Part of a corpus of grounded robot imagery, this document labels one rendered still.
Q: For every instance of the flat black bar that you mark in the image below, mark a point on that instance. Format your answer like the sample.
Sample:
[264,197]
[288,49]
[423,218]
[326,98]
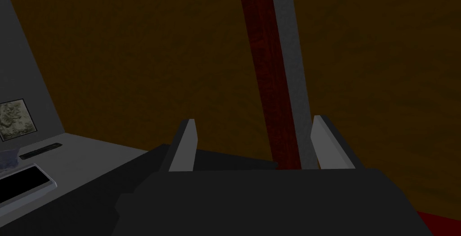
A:
[40,151]

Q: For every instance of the framed grey-green wall picture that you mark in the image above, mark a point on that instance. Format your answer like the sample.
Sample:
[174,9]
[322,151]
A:
[14,119]

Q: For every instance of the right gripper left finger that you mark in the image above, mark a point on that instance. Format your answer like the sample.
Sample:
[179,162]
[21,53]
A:
[183,153]

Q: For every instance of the black panel with grey frame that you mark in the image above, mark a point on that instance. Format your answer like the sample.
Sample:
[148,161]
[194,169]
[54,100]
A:
[19,183]

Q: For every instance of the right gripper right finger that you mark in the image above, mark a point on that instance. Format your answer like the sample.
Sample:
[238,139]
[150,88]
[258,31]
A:
[329,149]

